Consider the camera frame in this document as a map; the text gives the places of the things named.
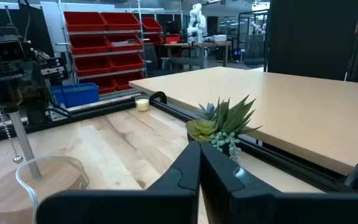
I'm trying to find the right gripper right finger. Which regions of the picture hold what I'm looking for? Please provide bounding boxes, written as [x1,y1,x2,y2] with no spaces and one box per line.
[200,142,358,224]

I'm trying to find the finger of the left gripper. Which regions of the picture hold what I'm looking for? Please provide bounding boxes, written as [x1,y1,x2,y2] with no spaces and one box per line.
[35,83,53,125]
[19,83,37,125]

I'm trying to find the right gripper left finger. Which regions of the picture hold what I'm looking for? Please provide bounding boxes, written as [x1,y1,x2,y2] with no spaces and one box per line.
[35,140,202,224]

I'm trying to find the wooden base table lamp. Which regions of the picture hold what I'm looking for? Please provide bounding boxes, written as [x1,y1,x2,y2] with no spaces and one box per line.
[0,60,90,224]

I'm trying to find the silver ball pull chain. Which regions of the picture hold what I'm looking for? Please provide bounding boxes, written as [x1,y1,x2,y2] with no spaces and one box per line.
[0,91,24,165]

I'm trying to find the blue plastic bin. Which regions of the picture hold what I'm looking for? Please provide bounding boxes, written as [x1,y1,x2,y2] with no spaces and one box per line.
[50,82,101,109]

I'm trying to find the potted succulent plant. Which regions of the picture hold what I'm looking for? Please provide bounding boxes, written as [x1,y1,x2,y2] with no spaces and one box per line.
[185,95,262,163]

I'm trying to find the light wooden desk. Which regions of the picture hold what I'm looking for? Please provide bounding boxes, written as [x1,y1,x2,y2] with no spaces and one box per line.
[128,66,358,190]

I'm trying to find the wooden workbench grey legs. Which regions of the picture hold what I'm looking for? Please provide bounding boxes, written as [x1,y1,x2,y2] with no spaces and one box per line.
[162,40,233,71]

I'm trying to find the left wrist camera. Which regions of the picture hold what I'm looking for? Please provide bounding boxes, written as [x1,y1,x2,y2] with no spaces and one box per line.
[0,39,26,62]

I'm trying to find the black aluminium table frame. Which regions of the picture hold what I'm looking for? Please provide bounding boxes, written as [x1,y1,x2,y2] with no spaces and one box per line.
[0,90,358,194]

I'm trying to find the metal wire shelf rack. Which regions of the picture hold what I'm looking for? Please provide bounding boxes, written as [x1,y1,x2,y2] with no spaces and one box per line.
[56,0,185,94]

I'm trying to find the black frame clamp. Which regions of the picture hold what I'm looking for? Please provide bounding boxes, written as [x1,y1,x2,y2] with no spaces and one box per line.
[149,90,168,105]
[342,161,358,191]

